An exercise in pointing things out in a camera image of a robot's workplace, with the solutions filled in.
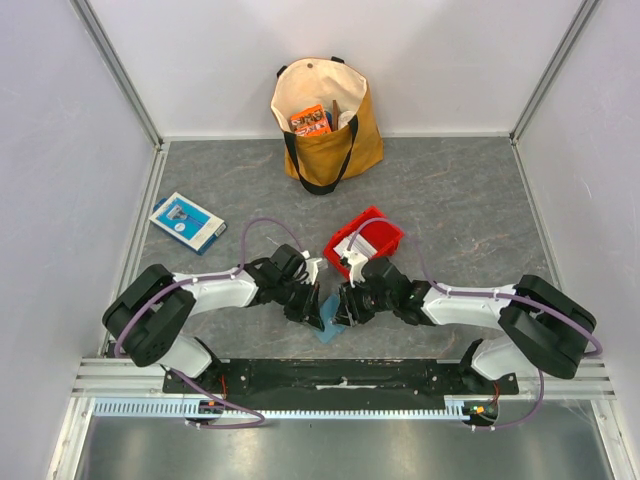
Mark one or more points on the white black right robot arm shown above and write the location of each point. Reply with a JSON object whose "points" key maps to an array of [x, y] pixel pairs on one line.
{"points": [[542, 329]]}

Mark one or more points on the blue leather card holder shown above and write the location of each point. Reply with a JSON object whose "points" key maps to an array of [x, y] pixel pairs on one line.
{"points": [[328, 311]]}

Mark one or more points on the brown item in bag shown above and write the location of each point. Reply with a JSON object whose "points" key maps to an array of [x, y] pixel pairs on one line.
{"points": [[337, 122]]}

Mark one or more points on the orange snack packet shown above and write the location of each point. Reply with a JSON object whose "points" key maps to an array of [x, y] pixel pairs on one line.
{"points": [[312, 121]]}

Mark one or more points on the blue white razor box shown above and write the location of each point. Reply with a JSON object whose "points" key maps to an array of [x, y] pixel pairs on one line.
{"points": [[187, 222]]}

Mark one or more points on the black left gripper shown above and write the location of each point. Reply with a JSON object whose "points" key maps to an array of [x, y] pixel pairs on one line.
{"points": [[309, 310]]}

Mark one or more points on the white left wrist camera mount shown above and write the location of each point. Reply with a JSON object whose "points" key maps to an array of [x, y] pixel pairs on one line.
{"points": [[312, 267]]}

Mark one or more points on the aluminium frame rail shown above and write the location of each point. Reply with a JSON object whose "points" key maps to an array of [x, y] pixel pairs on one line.
{"points": [[121, 378]]}

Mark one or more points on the stack of white cards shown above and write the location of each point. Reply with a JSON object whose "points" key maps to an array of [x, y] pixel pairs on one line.
{"points": [[355, 242]]}

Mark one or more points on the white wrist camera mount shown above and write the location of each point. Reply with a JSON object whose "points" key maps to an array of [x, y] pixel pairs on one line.
{"points": [[312, 267], [354, 262]]}

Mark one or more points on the red plastic bin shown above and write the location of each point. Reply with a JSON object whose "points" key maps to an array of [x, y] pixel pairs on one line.
{"points": [[378, 239]]}

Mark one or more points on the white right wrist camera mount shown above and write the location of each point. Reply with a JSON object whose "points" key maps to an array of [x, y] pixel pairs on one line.
{"points": [[354, 262]]}

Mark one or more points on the grey slotted cable duct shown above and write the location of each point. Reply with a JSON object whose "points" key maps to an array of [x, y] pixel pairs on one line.
{"points": [[198, 409]]}

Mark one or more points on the brown tote bag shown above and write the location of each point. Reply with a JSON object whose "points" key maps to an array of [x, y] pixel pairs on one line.
{"points": [[320, 163]]}

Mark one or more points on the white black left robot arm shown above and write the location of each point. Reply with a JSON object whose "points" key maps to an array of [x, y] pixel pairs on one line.
{"points": [[147, 319]]}

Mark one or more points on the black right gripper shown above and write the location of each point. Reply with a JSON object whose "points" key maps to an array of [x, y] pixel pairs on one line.
{"points": [[356, 303]]}

